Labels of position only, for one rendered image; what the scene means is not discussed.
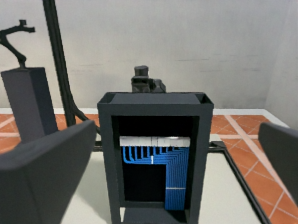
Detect blue network cable bundle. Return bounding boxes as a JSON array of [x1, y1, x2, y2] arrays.
[[133, 145, 189, 210]]

